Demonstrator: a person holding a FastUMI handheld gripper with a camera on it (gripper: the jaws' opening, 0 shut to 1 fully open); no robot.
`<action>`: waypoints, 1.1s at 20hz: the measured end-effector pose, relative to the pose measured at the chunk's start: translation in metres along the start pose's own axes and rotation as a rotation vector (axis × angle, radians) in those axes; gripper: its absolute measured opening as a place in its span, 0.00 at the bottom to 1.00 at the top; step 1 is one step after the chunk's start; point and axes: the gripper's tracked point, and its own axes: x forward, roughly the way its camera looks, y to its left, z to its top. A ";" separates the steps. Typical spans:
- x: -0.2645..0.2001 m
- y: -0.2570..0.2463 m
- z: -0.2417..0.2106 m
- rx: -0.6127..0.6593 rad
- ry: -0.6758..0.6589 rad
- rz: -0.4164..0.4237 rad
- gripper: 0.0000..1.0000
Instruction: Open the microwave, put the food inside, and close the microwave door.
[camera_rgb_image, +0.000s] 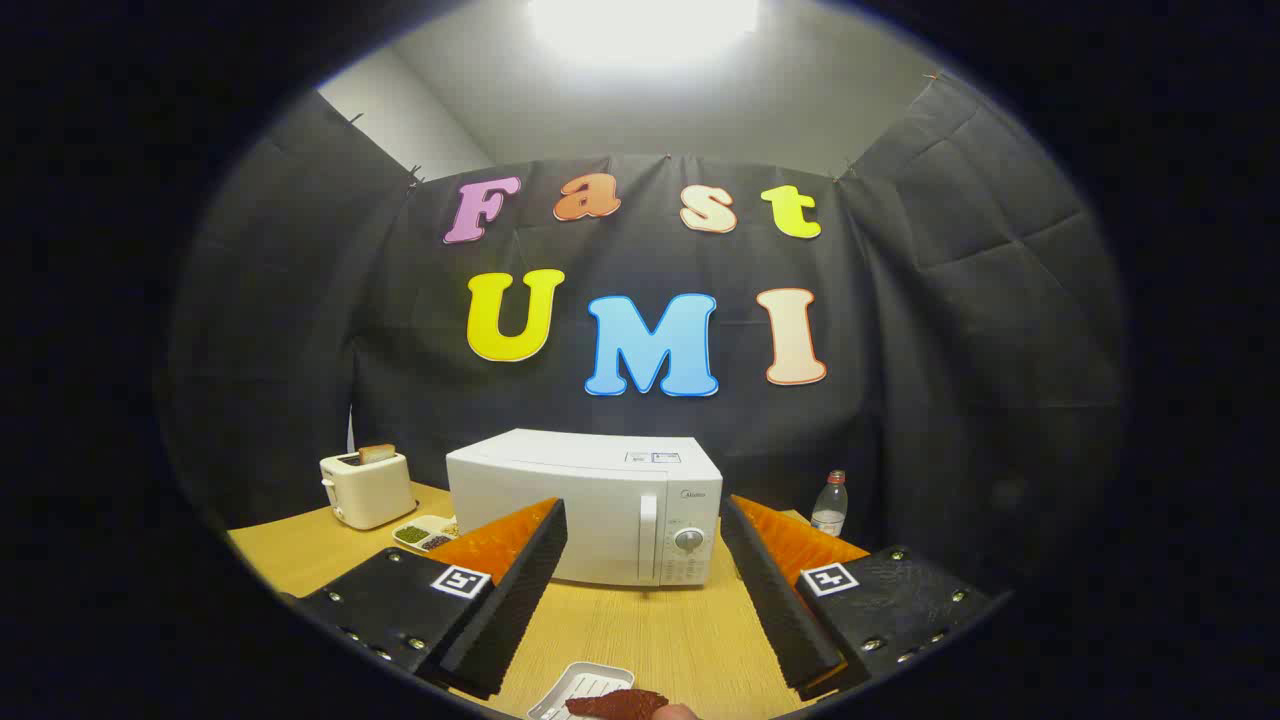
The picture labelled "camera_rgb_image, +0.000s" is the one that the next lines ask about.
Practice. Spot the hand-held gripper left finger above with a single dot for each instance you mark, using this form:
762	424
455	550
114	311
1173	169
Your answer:
520	600

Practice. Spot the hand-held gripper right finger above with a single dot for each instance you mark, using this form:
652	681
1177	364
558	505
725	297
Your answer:
775	600

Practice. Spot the brown grilled meat piece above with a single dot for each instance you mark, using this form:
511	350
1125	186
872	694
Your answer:
615	705

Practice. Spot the ceiling light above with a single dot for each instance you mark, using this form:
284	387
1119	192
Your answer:
645	25

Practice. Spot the toasted bread slice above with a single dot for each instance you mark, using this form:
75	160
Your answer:
377	454

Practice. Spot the white divided bean dish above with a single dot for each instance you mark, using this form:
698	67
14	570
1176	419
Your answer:
415	533

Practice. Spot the clear plastic water bottle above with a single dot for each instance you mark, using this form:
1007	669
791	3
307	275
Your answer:
830	510

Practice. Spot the small white ribbed tray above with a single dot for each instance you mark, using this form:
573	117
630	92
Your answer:
585	680

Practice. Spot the white toaster oven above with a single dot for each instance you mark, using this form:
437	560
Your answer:
560	475

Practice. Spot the white bread toaster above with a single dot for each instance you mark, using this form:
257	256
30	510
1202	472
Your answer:
370	490

